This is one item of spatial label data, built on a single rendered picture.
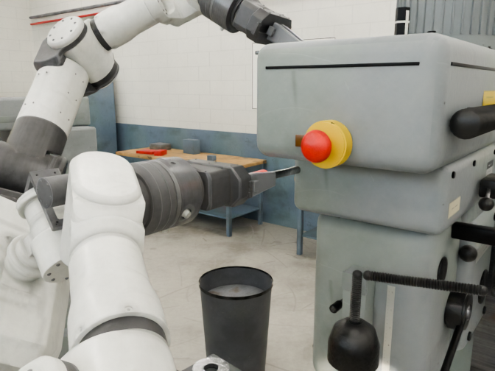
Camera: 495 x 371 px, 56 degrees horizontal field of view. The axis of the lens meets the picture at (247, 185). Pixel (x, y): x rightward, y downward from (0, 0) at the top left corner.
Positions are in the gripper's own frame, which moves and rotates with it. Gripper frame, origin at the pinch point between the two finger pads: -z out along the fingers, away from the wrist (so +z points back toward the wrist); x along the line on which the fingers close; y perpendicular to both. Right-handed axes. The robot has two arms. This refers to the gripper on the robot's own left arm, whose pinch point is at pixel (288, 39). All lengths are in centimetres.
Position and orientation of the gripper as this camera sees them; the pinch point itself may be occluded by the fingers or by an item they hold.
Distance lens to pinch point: 86.4
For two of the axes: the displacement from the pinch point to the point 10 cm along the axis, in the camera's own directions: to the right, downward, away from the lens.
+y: 4.4, -7.9, -4.2
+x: -4.9, 1.8, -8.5
